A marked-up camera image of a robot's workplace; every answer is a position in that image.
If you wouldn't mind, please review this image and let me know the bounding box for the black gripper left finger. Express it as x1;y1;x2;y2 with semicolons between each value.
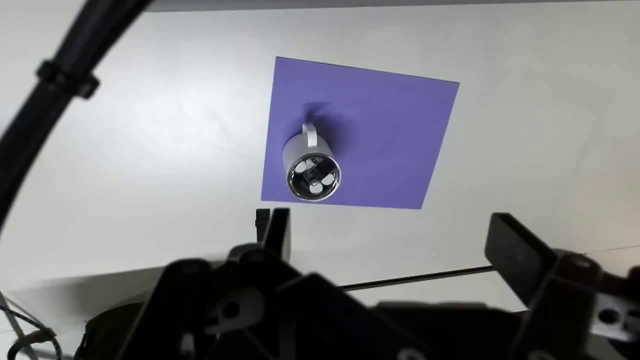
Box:
254;205;291;259

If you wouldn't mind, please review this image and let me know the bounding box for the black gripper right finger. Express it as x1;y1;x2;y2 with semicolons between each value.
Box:
484;212;559;309

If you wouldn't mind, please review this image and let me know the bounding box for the small silver metal cup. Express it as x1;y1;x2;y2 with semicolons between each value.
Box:
280;120;343;203

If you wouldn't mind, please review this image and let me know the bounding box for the purple square mat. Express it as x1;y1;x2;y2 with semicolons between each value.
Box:
257;54;462;212

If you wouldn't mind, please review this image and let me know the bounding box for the thin black cable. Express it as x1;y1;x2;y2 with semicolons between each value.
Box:
338;263;497;292

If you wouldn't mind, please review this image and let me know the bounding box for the thick black cable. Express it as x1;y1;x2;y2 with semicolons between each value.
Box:
0;0;153;229

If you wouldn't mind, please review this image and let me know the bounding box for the black wire bundle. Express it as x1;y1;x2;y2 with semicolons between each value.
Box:
0;290;63;360

